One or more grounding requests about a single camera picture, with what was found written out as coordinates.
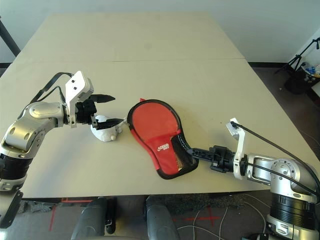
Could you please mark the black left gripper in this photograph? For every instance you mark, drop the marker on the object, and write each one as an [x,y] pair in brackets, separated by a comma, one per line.
[86,112]

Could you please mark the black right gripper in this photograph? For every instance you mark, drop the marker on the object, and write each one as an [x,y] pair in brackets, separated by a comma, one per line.
[222,158]

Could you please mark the red table tennis paddle case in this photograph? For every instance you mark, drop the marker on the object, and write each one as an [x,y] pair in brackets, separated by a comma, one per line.
[155,120]

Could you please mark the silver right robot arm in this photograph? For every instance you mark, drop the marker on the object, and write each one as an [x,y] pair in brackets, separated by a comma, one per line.
[282,170]

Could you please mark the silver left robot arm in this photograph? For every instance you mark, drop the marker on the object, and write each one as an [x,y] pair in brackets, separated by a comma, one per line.
[25,130]

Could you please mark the red tape cross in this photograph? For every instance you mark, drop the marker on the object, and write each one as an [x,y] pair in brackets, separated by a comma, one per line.
[211,217]

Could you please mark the grey right robot leg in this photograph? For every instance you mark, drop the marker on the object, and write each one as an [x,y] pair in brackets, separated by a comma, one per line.
[160,217]

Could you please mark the grey robot leg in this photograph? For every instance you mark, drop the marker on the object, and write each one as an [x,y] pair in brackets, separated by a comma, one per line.
[90,220]
[160,217]

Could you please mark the red tape lines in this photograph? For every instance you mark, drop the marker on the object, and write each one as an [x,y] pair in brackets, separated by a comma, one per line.
[63,200]

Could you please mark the grey left robot leg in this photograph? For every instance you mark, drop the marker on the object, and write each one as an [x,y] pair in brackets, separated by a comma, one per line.
[90,220]

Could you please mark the black storage bin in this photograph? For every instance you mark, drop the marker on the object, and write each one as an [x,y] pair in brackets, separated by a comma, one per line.
[296,85]

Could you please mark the black-legged side table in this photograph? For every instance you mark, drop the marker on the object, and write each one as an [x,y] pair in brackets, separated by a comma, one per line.
[8,37]

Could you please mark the black tripod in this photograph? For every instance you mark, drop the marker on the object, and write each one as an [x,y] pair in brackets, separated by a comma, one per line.
[296,58]

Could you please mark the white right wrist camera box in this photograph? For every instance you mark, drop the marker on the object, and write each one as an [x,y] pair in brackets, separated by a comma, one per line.
[233,130]

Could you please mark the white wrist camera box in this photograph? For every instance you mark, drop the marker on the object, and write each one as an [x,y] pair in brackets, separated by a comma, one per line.
[233,130]
[75,87]

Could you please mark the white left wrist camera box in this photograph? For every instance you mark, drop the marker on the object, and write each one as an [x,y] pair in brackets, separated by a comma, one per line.
[75,87]

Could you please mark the black support bracket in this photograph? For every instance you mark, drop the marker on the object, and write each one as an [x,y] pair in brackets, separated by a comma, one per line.
[111,215]

